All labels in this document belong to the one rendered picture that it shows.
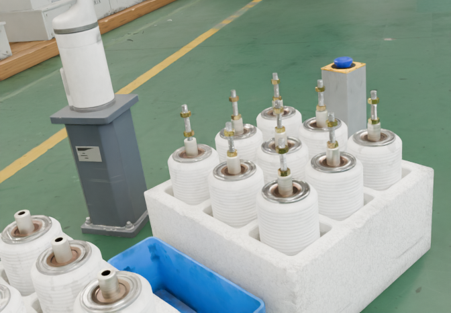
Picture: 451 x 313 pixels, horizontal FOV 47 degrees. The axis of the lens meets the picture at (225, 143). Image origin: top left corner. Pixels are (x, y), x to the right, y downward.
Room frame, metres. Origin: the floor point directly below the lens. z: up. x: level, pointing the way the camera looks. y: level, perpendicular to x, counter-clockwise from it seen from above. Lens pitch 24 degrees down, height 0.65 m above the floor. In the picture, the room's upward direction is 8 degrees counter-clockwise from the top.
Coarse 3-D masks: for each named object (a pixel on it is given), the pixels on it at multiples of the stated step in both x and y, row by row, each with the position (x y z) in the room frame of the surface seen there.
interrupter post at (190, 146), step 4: (184, 140) 0.88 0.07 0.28; (192, 140) 0.88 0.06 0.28; (188, 144) 0.87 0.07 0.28; (192, 144) 0.87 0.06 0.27; (196, 144) 0.88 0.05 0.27; (188, 148) 0.87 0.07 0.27; (192, 148) 0.87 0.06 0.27; (196, 148) 0.88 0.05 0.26; (188, 152) 0.88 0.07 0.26; (192, 152) 0.87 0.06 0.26; (196, 152) 0.88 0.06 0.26
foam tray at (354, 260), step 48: (144, 192) 0.90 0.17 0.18; (384, 192) 0.77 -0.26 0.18; (432, 192) 0.83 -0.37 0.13; (192, 240) 0.78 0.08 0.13; (240, 240) 0.69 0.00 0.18; (336, 240) 0.66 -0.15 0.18; (384, 240) 0.73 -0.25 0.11; (288, 288) 0.60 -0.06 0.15; (336, 288) 0.65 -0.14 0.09; (384, 288) 0.73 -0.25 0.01
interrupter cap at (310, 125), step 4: (308, 120) 0.96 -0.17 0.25; (312, 120) 0.96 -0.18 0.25; (340, 120) 0.94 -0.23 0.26; (304, 124) 0.94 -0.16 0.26; (308, 124) 0.94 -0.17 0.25; (312, 124) 0.94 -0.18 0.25; (316, 124) 0.94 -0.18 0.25; (340, 124) 0.92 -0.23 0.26; (304, 128) 0.93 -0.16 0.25; (308, 128) 0.92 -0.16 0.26; (312, 128) 0.92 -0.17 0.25; (316, 128) 0.92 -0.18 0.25; (320, 128) 0.91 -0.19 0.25; (324, 128) 0.91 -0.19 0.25; (328, 128) 0.91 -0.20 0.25; (336, 128) 0.91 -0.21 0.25
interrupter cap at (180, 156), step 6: (198, 144) 0.92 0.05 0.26; (204, 144) 0.91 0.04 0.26; (180, 150) 0.90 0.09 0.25; (198, 150) 0.90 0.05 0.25; (204, 150) 0.89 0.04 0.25; (210, 150) 0.88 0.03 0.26; (174, 156) 0.88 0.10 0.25; (180, 156) 0.87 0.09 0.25; (186, 156) 0.88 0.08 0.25; (192, 156) 0.87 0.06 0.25; (198, 156) 0.86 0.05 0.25; (204, 156) 0.86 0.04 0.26; (180, 162) 0.85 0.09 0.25; (186, 162) 0.85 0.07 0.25; (192, 162) 0.85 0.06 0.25
